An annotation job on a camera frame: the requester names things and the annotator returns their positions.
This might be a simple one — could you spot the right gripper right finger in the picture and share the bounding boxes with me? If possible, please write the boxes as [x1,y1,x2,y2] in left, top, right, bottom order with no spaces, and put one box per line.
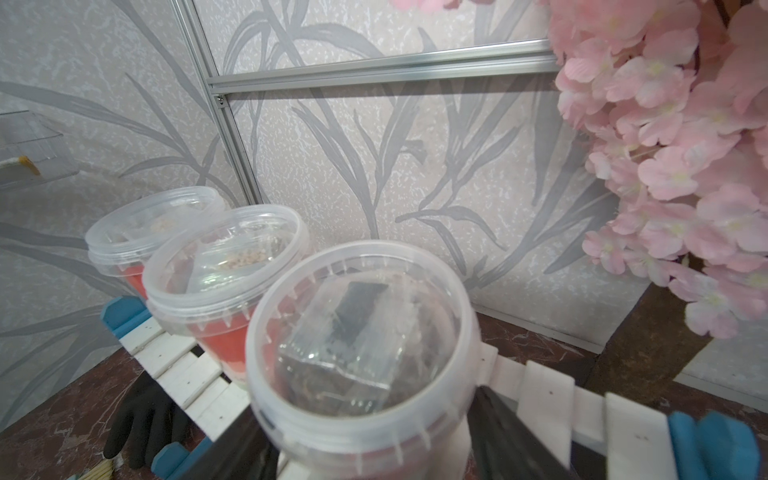
[467,385,572,480]

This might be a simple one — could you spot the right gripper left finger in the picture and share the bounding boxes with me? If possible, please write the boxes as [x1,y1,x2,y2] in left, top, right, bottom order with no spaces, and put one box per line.
[181,407,279,480]

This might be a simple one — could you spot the clear seed container red label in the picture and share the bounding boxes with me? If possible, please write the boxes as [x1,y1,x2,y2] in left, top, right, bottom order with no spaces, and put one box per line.
[85,186,230,299]

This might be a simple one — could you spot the blue white two-tier shelf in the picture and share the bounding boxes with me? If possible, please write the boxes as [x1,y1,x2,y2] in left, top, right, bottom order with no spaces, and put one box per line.
[100,297,761,479]

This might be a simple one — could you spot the black work glove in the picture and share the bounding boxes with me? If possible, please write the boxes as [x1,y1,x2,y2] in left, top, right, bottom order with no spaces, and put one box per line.
[103,372,191,470]

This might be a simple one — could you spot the blue hand brush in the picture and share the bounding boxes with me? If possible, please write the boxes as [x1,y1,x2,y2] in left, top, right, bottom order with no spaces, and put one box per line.
[66,456,123,480]

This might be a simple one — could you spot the pink artificial blossom tree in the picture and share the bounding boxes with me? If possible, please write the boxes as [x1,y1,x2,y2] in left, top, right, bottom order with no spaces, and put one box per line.
[548,1,767,403]

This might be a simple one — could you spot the clear acrylic wall tray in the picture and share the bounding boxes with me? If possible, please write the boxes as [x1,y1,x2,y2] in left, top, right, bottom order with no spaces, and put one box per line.
[1,110,79,191]

